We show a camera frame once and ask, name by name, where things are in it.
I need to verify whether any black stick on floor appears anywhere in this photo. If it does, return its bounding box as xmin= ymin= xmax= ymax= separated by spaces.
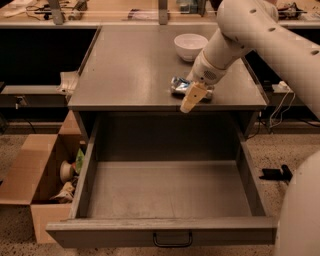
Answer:
xmin=281 ymin=164 xmax=293 ymax=181

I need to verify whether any black drawer handle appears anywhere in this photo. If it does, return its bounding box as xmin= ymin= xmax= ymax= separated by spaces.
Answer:
xmin=153 ymin=232 xmax=193 ymax=248

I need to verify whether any black power adapter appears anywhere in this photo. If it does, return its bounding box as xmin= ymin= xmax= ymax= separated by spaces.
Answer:
xmin=260 ymin=168 xmax=283 ymax=181

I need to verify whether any crumpled bag in box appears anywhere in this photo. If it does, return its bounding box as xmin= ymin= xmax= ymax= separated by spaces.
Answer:
xmin=51 ymin=182 xmax=75 ymax=204

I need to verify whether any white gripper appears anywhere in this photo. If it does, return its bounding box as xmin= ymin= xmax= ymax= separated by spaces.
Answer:
xmin=180 ymin=50 xmax=228 ymax=113

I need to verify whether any white bowl in box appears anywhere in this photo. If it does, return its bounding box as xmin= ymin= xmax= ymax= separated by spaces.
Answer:
xmin=60 ymin=161 xmax=73 ymax=183

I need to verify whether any brown cardboard box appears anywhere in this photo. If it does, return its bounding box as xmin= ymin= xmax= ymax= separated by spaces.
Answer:
xmin=0 ymin=111 xmax=85 ymax=244

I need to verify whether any crushed redbull can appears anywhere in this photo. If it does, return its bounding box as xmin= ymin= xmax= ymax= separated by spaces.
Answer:
xmin=170 ymin=76 xmax=215 ymax=101

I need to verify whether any open grey top drawer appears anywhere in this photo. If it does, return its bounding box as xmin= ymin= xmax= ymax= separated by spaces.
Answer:
xmin=46 ymin=113 xmax=277 ymax=248

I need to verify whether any grey metal cabinet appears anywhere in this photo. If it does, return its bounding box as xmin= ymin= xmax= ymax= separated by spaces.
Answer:
xmin=68 ymin=24 xmax=267 ymax=131

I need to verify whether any white ceramic bowl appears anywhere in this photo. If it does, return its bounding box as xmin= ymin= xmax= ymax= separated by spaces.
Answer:
xmin=174 ymin=33 xmax=208 ymax=62

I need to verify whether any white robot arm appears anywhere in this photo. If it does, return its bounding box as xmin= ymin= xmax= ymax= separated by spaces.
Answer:
xmin=180 ymin=0 xmax=320 ymax=256

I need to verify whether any green packet in box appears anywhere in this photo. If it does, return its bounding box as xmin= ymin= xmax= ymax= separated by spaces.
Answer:
xmin=75 ymin=148 xmax=84 ymax=175

